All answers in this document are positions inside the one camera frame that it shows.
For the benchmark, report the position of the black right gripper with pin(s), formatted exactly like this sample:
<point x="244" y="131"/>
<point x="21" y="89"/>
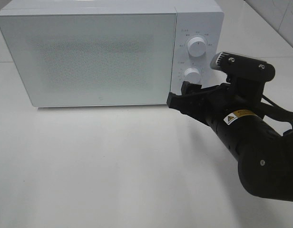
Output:
<point x="230" y="105"/>

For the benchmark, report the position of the white timer knob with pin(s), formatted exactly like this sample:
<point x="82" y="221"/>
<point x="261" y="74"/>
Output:
<point x="192" y="75"/>

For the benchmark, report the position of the white microwave door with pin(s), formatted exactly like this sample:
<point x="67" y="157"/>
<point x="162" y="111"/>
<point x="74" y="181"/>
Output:
<point x="91" y="60"/>

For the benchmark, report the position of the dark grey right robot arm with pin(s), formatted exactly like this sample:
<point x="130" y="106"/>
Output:
<point x="264" y="157"/>

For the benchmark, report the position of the white power knob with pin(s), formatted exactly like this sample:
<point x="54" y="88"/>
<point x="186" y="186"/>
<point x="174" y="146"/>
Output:
<point x="196" y="46"/>

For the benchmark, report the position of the white adjacent table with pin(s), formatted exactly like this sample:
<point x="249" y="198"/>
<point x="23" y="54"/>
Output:
<point x="245" y="32"/>

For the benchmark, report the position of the white microwave oven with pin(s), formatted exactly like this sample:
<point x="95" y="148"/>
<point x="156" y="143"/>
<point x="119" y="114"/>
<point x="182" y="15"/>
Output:
<point x="193" y="18"/>

